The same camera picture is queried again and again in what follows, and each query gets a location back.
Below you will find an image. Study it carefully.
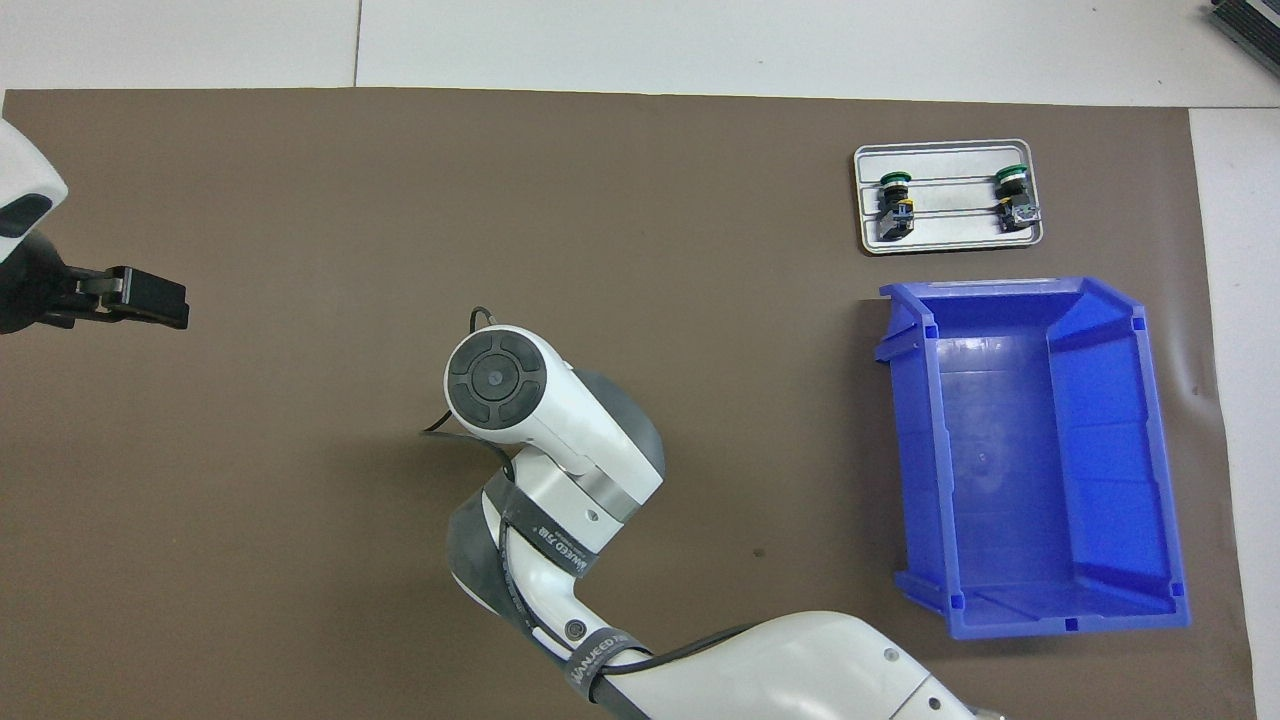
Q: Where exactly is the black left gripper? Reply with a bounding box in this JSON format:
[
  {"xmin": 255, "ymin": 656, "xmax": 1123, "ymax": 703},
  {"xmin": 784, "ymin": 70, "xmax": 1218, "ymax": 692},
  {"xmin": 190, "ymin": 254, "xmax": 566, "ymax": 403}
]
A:
[{"xmin": 0, "ymin": 232, "xmax": 191, "ymax": 336}]

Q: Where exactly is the green push button silver terminal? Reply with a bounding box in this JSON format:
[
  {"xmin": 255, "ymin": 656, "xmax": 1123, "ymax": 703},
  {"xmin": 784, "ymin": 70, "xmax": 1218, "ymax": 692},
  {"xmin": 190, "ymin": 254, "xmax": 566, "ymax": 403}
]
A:
[{"xmin": 993, "ymin": 164, "xmax": 1042, "ymax": 235}]

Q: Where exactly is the blue plastic storage bin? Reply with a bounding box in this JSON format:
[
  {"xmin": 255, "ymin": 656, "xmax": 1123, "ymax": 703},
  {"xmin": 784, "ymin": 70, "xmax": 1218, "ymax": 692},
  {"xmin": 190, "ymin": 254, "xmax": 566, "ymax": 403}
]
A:
[{"xmin": 875, "ymin": 276, "xmax": 1193, "ymax": 641}]

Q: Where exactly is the green push button yellow terminal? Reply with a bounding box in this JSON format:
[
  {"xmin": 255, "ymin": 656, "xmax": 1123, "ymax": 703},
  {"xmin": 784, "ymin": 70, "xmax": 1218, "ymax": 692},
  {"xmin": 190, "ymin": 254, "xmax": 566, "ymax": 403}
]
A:
[{"xmin": 878, "ymin": 171, "xmax": 917, "ymax": 244}]

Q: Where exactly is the grey metal tray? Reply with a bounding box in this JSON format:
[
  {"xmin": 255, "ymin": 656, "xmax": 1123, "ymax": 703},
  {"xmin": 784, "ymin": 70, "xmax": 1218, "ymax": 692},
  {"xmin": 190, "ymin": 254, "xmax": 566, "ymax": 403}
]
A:
[{"xmin": 853, "ymin": 139, "xmax": 1045, "ymax": 255}]

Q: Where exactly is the brown table mat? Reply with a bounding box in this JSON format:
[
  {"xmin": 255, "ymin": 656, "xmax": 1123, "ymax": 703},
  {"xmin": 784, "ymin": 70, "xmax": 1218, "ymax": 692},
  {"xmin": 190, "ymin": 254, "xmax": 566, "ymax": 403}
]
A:
[{"xmin": 0, "ymin": 88, "xmax": 1259, "ymax": 720}]

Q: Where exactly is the grey ribbed metal device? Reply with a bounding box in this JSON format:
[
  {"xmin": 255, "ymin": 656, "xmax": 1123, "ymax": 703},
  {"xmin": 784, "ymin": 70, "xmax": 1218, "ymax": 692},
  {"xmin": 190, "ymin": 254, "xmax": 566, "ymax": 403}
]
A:
[{"xmin": 1205, "ymin": 0, "xmax": 1280, "ymax": 66}]

